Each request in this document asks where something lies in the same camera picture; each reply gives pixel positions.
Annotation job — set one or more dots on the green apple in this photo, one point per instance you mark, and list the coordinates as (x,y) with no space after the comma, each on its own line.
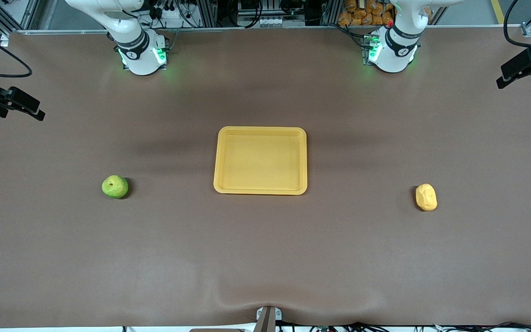
(115,186)

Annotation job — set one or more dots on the yellow plastic tray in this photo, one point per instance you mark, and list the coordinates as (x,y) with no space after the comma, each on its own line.
(261,161)

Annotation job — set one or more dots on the bag of orange snacks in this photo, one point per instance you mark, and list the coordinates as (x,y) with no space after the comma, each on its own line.
(362,14)

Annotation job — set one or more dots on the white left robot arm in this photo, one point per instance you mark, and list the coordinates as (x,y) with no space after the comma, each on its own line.
(394,50)

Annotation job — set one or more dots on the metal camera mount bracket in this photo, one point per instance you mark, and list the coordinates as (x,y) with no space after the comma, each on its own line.
(267,319)

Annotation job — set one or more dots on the yellow potato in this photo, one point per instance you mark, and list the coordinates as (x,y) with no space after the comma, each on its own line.
(426,197)

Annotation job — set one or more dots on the silver corner bracket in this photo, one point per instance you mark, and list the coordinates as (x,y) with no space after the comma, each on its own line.
(4,40)
(529,30)

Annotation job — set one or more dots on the white power strip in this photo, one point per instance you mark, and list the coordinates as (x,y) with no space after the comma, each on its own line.
(171,18)

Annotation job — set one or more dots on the brown table mat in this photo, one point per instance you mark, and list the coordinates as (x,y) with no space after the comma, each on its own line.
(265,253)

